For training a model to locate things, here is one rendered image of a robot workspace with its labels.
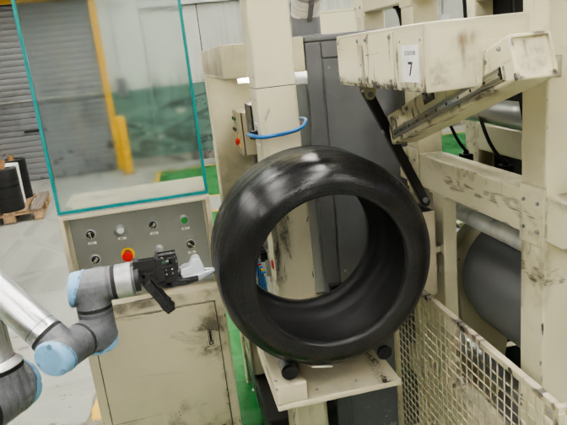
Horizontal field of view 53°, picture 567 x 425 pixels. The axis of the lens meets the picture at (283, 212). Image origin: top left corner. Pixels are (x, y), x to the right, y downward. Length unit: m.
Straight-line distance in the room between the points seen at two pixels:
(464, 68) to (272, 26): 0.69
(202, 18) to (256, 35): 9.08
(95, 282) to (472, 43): 1.06
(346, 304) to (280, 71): 0.76
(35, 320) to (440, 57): 1.11
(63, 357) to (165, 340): 0.93
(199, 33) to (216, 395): 8.94
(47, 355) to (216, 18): 9.68
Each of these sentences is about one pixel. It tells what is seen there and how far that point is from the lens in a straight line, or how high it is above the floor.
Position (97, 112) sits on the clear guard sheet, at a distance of 2.16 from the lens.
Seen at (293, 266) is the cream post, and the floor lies 1.07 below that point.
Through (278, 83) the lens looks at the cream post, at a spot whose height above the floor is 1.66.
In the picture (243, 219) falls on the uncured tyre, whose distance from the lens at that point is 1.44.
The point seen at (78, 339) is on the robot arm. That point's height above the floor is 1.14.
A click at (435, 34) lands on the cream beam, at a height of 1.75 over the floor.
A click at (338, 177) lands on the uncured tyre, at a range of 1.45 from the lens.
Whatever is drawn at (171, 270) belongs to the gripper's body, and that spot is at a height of 1.23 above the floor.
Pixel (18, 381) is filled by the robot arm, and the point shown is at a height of 0.92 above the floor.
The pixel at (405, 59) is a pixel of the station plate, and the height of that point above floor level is 1.71.
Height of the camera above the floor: 1.75
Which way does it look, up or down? 16 degrees down
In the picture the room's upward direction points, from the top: 6 degrees counter-clockwise
